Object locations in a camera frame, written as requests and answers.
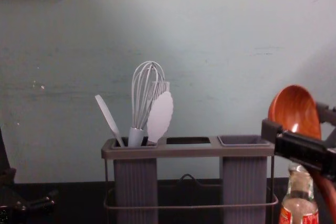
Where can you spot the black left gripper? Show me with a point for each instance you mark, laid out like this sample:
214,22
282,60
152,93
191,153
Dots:
6,195

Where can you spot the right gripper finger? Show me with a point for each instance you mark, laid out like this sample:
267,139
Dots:
327,112
302,146

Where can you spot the brown wooden spoon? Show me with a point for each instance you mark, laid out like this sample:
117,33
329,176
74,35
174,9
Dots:
294,108

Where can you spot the black table cloth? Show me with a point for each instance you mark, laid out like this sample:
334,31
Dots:
78,200

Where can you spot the clear glass bottle red label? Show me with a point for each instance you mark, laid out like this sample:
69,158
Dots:
299,203

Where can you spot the grey ribbed utensil cup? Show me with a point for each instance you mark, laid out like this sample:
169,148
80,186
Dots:
244,182
135,182

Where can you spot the grey narrow spatula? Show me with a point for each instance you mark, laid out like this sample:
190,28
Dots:
108,119

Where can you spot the dark metal utensil rack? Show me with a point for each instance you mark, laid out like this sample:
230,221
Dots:
189,150

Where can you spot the grey whisk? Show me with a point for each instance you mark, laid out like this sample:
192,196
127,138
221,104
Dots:
136,136

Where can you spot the grey scalloped spatula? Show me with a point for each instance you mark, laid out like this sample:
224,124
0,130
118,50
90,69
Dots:
160,119

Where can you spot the grey slotted turner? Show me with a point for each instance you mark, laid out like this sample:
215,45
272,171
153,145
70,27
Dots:
157,89

